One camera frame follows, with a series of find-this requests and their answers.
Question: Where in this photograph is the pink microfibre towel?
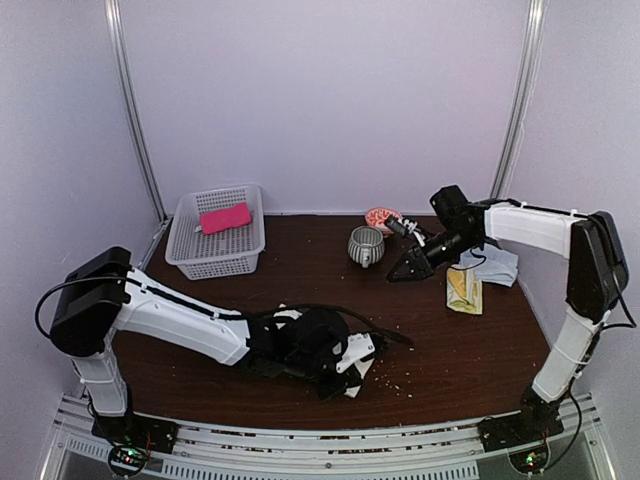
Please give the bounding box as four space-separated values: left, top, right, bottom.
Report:
197 202 251 235

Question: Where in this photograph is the grey striped ceramic mug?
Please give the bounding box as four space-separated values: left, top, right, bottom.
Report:
347 225 385 268

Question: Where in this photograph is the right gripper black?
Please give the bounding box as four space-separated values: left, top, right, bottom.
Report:
387 226 480 282

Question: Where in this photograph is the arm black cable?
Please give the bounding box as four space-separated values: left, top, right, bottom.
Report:
542 239 639 474
33 277 415 351

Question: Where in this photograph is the aluminium front rail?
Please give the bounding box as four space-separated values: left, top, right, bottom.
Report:
36 395 620 479

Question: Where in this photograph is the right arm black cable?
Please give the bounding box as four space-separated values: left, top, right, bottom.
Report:
542 239 639 474

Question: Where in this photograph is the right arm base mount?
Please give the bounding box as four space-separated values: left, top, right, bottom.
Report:
477 413 564 452

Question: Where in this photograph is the aluminium corner post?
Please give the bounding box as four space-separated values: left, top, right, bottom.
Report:
104 0 169 224
490 0 547 199

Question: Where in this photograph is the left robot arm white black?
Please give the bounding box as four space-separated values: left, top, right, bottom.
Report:
39 247 376 445

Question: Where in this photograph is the red white patterned bowl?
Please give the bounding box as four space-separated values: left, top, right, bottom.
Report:
364 207 403 237

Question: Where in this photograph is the yellow green patterned towel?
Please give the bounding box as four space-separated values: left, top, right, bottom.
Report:
446 268 483 316

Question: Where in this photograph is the right aluminium corner post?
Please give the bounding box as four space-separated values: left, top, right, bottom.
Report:
490 0 547 199

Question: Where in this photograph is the light blue towel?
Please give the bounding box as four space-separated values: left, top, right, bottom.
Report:
459 245 519 287

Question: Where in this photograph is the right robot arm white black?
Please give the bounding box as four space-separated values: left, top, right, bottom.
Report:
384 185 636 445

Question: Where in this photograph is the left aluminium corner post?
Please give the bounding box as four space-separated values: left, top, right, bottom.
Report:
104 0 169 224

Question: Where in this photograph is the white perforated plastic basket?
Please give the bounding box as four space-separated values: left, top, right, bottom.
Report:
165 184 266 281

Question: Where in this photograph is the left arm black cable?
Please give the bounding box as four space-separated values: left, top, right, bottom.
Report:
33 277 415 351

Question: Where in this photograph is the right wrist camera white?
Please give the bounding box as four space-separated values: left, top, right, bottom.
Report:
384 215 427 247

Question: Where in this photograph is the beige towel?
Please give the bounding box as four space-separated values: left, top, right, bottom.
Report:
274 302 389 400

